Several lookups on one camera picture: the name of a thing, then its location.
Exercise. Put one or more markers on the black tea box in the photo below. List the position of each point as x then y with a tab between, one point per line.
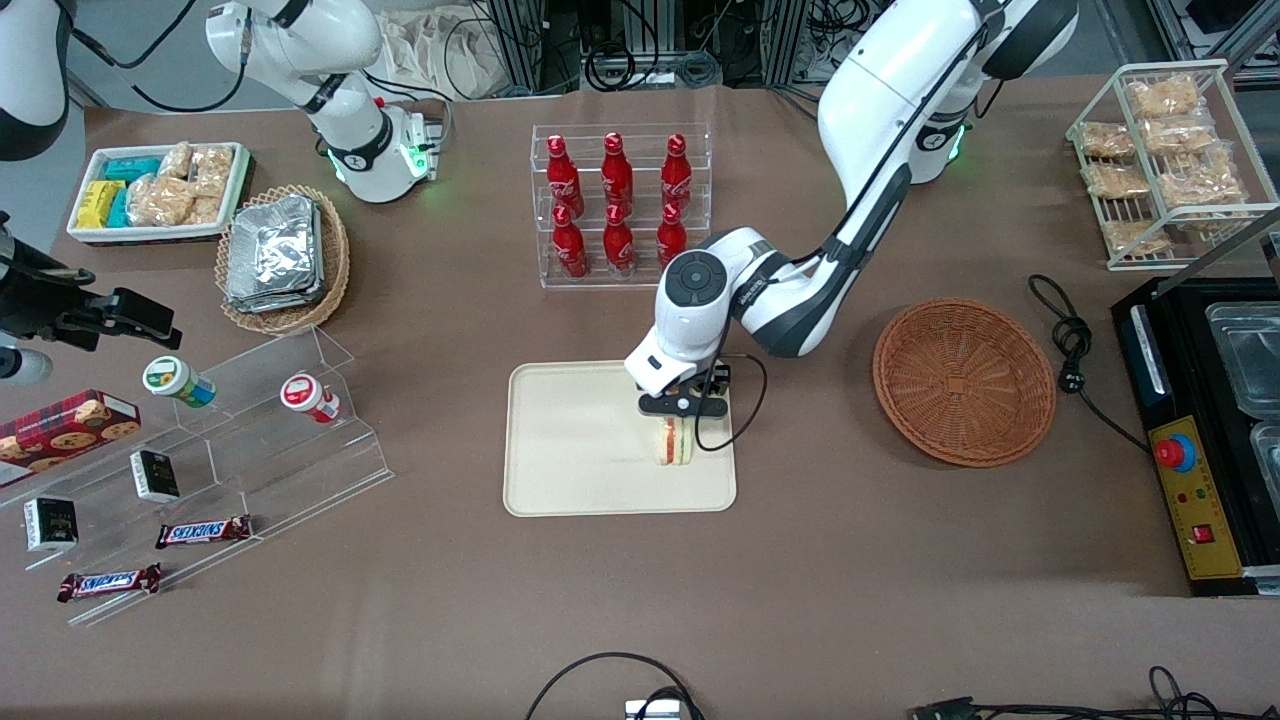
155	477
50	525

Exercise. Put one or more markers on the teal snack packet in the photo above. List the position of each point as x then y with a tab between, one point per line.
130	168
120	210

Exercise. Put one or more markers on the silver foil wrapped pack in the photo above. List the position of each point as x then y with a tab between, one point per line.
275	250
260	304

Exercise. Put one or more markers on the brown wicker basket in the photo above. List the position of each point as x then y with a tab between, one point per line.
965	385

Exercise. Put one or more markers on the clear plastic container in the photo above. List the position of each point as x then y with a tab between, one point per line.
1250	355
1268	455

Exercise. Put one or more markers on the yellow snack packet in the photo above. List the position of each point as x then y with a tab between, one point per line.
98	203

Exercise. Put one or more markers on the light wicker basket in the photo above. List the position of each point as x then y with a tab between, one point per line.
335	270

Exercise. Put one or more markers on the white snack bin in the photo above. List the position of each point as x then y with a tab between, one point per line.
150	234

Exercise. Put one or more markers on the aluminium frame post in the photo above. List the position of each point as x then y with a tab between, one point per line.
790	40
520	40

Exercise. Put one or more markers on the triangular sandwich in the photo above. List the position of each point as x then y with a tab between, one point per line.
672	445

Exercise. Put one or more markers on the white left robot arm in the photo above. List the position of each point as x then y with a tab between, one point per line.
870	90

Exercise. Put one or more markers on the white cloth bag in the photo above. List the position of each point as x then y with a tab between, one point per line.
450	50

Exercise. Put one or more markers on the small grey device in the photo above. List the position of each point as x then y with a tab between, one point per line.
650	711

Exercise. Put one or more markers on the Snickers chocolate bar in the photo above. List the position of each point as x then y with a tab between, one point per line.
110	583
203	532

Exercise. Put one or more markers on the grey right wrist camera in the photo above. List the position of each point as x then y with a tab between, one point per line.
25	367

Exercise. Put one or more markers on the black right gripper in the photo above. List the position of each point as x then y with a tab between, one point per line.
48	303

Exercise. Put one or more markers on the green sunflower lid jar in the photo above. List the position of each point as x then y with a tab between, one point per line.
170	378

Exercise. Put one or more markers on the red emergency stop button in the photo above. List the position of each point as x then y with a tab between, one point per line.
1175	452

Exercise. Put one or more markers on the grey metal bar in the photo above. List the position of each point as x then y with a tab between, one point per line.
1220	255

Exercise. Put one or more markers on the clear fried snack bag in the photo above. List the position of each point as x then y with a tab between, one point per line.
1162	97
1135	238
1200	180

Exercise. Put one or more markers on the clear acrylic stepped shelf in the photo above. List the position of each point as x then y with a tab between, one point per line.
280	470

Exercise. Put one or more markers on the black heating machine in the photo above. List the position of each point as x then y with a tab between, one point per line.
1230	480

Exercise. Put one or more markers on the clear acrylic bottle rack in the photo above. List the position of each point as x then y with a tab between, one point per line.
620	283

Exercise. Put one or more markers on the red lid jar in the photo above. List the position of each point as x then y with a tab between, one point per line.
305	395

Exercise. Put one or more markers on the red cola bottle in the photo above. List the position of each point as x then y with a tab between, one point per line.
619	248
671	235
563	180
677	178
570	250
617	178

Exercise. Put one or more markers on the red tartan cookie box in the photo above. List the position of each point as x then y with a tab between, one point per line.
60	430

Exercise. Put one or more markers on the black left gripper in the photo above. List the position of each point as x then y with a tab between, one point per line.
722	378

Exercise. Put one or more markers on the beige plastic tray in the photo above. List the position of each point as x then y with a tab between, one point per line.
570	440

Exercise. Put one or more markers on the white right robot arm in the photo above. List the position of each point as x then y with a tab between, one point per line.
350	130

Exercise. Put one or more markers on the clear rice cracker bag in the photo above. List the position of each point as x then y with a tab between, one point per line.
176	160
205	210
212	170
162	200

